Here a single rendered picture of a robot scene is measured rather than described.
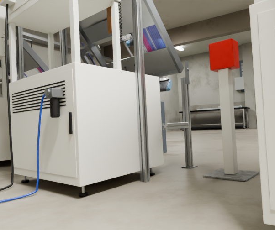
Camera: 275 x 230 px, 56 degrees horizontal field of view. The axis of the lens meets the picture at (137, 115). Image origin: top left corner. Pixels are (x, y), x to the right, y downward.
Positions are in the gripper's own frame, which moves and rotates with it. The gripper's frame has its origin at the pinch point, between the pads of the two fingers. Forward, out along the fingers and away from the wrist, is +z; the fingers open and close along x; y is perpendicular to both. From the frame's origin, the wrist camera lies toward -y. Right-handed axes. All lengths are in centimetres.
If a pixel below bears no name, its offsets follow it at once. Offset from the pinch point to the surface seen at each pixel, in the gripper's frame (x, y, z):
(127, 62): -6.0, -16.6, -1.2
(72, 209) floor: 45, -40, 121
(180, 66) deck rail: 38.0, -29.4, -2.2
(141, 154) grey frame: 39, -53, 70
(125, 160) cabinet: 38, -49, 81
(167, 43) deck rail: 38.0, -10.2, 3.3
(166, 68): 24.9, -29.3, -3.7
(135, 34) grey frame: 40, 6, 35
